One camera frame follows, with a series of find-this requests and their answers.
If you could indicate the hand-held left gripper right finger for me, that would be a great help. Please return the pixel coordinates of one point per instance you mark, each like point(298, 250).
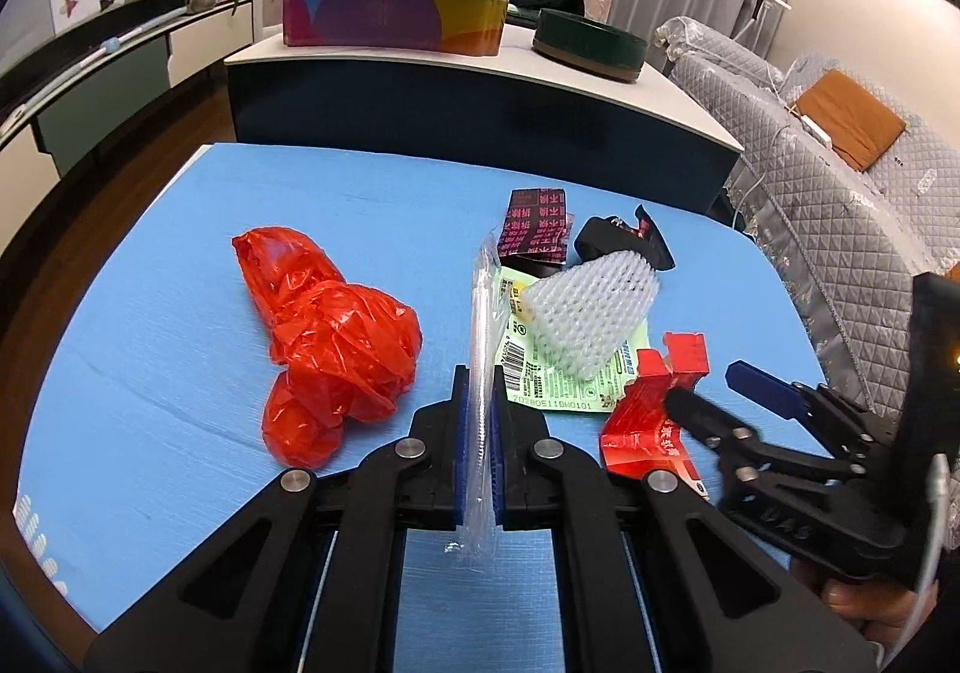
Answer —
point(501, 463)

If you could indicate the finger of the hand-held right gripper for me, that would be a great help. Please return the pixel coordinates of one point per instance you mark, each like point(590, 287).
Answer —
point(705, 418)
point(757, 384)

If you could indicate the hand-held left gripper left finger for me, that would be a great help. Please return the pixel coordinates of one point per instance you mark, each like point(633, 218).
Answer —
point(462, 448)

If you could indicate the red torn wrapper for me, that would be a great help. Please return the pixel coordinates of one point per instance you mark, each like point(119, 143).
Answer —
point(637, 433)

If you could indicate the green label wrapper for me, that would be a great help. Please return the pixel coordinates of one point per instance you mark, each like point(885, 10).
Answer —
point(540, 373)

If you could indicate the clear plastic wrapper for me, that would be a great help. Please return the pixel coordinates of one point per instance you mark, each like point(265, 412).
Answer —
point(480, 343)

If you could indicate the white foam fruit net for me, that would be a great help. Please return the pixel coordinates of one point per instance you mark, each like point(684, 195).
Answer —
point(585, 313)

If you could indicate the red plastic bag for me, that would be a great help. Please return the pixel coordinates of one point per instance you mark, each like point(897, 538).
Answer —
point(330, 335)

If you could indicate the black red snack wrapper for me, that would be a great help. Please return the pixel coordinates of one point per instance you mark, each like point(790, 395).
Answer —
point(600, 238)

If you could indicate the dark red packet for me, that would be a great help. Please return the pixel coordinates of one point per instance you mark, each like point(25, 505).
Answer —
point(532, 223)

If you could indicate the person's right hand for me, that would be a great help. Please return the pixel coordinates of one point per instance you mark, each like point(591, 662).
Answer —
point(855, 602)

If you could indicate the grey quilted sofa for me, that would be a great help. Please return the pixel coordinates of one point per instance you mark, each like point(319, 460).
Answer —
point(862, 230)

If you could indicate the orange cushion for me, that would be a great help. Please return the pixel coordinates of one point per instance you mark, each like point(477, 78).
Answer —
point(847, 114)

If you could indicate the white power strip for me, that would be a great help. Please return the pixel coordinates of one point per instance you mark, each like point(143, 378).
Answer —
point(814, 127)

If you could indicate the white top coffee table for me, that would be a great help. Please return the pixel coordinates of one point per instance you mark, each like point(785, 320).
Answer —
point(450, 118)

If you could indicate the blue printed tablecloth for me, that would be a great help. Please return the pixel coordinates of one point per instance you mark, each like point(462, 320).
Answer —
point(187, 230)

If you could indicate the dark green round tin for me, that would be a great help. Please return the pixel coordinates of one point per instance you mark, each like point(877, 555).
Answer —
point(585, 42)

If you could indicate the colourful tin box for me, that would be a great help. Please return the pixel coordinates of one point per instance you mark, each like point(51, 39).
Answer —
point(375, 16)

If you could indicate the dark television cabinet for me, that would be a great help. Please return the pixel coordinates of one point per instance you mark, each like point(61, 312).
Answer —
point(97, 88)

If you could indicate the white stick with blue ball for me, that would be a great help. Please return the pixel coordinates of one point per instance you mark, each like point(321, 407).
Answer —
point(112, 45)

